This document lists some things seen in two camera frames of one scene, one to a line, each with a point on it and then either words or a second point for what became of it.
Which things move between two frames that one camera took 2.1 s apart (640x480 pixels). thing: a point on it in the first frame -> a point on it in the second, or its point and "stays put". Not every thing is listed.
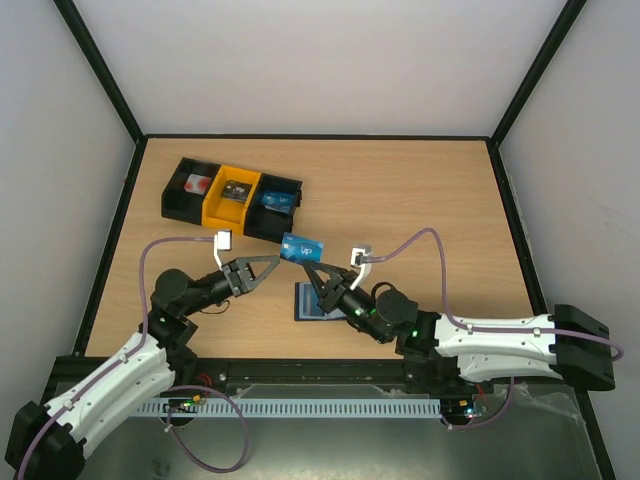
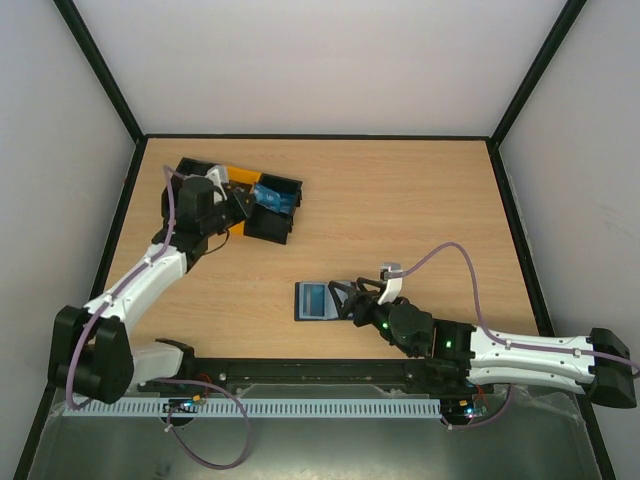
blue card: (302, 249) -> (279, 201)
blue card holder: (305, 305) stays put
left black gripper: (240, 276) -> (241, 211)
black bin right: (267, 223) stays put
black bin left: (179, 204) stays put
